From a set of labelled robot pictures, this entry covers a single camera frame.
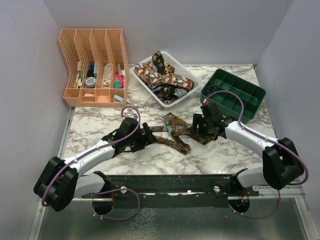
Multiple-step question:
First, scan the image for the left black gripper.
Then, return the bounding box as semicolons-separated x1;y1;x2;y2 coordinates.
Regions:
126;122;158;152

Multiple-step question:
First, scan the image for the orange floral tie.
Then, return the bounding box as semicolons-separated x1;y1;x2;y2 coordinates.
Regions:
148;112;212;155

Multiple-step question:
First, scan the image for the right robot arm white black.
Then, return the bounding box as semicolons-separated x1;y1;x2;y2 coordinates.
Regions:
191;103;305;196

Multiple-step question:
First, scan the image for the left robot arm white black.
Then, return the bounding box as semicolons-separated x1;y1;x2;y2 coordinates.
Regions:
33;117;157;212

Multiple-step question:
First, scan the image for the pile of patterned ties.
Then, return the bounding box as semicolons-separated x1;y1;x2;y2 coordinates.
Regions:
134;51;195;105

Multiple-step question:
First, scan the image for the rolled tie in tray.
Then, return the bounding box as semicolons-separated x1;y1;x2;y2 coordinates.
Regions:
202;83;217;97

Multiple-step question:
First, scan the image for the green compartment tray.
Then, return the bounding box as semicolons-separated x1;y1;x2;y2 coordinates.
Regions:
200;69;267;124

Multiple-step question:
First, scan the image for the teal eraser block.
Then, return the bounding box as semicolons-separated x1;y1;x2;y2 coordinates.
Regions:
114;80;123;89

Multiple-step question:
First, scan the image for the white plastic lattice basket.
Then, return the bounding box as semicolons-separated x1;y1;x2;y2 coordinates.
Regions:
130;51;200;108

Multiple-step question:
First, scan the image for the pink marker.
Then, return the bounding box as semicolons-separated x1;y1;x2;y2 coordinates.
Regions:
115;70;125;87

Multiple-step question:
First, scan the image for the round blue tin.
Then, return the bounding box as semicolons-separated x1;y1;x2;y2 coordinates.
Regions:
84;76;97;89

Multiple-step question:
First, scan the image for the peach plastic desk organizer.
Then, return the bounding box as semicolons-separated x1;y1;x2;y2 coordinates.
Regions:
58;28;130;107

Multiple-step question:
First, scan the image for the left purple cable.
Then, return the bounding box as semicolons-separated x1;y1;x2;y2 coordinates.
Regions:
41;106;141;221

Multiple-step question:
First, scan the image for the purple cable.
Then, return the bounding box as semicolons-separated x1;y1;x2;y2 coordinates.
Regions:
41;106;141;221
203;89;310;220

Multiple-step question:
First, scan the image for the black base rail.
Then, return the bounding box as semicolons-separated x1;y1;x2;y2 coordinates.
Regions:
82;172;259;209

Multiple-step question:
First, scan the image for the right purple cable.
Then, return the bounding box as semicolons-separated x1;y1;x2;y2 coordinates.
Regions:
203;89;310;220

